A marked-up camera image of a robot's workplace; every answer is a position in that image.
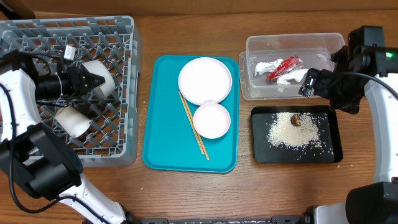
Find brown food chunk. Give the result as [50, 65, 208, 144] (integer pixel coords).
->
[290, 114, 301, 126]

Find grey plastic dish rack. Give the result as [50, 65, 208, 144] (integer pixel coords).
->
[1, 16, 142, 167]

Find black rectangular tray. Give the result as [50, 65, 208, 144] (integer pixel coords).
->
[251, 106, 343, 164]

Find clear plastic waste bin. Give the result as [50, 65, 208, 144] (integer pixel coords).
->
[239, 33, 345, 101]

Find red snack wrapper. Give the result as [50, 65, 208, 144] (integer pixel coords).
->
[266, 55, 303, 80]

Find grey-green ceramic bowl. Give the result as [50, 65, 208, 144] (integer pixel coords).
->
[82, 60, 116, 99]

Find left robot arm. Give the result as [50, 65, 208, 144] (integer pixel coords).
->
[1, 50, 134, 223]

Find teal plastic serving tray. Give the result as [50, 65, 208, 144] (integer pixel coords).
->
[142, 55, 240, 173]

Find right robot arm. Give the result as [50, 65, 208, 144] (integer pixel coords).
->
[299, 45, 397, 223]

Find pink-white small bowl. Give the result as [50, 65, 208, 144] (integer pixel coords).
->
[193, 103, 231, 139]

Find rice grains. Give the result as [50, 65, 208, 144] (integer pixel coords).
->
[266, 112, 335, 163]

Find white paper cup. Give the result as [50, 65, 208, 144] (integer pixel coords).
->
[55, 106, 90, 138]

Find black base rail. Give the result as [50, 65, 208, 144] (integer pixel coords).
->
[133, 205, 349, 224]

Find wooden chopstick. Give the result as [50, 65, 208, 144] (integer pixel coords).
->
[178, 91, 205, 155]
[180, 95, 210, 161]

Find white napkin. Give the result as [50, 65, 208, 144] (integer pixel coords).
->
[254, 58, 308, 92]

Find large white round plate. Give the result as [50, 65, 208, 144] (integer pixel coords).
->
[178, 57, 233, 106]

